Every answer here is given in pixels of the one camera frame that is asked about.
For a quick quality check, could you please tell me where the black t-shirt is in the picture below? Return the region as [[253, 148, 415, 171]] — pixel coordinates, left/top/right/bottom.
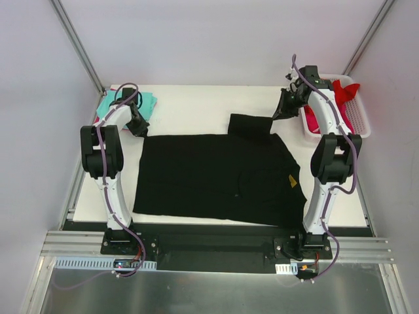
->
[[134, 114, 306, 229]]

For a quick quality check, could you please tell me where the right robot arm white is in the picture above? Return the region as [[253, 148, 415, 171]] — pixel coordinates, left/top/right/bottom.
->
[[272, 64, 362, 258]]

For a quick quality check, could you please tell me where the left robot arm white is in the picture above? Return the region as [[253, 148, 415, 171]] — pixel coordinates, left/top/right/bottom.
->
[[80, 83, 149, 230]]

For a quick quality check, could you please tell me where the folded teal t-shirt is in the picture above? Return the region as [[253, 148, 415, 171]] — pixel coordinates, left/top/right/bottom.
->
[[96, 89, 157, 122]]

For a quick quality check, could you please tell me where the magenta t-shirt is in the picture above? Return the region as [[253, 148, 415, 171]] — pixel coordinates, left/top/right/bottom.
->
[[304, 104, 355, 134]]

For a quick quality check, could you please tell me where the red t-shirt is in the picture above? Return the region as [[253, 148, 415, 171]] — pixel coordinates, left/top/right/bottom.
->
[[332, 80, 360, 109]]

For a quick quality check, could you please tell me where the white plastic basket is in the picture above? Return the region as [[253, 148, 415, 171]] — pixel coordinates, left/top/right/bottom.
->
[[299, 74, 371, 143]]

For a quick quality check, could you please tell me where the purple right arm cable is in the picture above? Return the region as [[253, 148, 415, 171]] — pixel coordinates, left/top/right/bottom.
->
[[291, 54, 361, 279]]

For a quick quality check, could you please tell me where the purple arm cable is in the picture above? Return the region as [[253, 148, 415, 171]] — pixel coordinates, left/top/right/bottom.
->
[[291, 54, 361, 279], [95, 82, 145, 272]]

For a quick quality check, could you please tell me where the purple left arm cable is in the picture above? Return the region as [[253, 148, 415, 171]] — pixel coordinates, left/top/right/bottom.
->
[[95, 82, 145, 272]]

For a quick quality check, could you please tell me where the right aluminium frame post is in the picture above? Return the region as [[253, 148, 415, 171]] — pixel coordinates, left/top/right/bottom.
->
[[338, 0, 397, 77]]

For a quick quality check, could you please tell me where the aluminium frame post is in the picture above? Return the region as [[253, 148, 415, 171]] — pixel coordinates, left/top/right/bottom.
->
[[48, 0, 105, 95], [338, 0, 397, 77]]

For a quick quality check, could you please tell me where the left aluminium frame post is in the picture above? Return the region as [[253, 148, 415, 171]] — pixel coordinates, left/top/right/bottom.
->
[[48, 0, 105, 95]]

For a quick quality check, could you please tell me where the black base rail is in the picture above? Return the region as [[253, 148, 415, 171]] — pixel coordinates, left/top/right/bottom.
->
[[62, 226, 361, 274]]

